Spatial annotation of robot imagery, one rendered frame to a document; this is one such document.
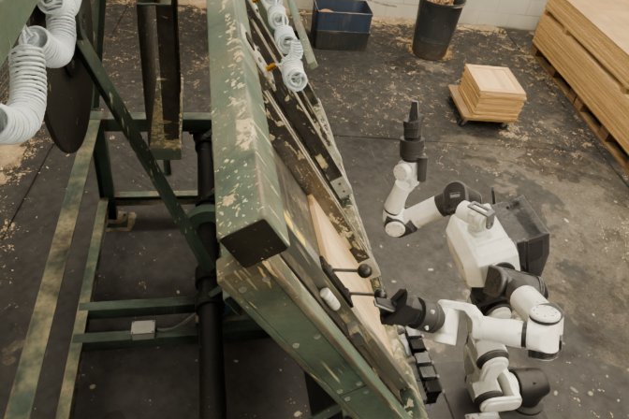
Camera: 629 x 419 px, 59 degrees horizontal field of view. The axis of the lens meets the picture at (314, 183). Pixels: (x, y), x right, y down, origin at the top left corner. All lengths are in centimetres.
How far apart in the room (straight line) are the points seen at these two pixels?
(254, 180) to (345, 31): 518
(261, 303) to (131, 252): 255
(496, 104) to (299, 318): 420
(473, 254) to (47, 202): 296
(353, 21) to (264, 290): 518
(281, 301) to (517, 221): 110
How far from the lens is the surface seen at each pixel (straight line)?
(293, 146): 178
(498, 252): 193
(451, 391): 300
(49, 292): 245
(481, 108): 516
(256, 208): 97
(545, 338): 162
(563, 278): 409
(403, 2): 726
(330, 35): 613
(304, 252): 140
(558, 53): 662
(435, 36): 627
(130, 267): 355
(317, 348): 128
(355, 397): 150
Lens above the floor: 259
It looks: 38 degrees down
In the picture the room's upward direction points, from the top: 8 degrees clockwise
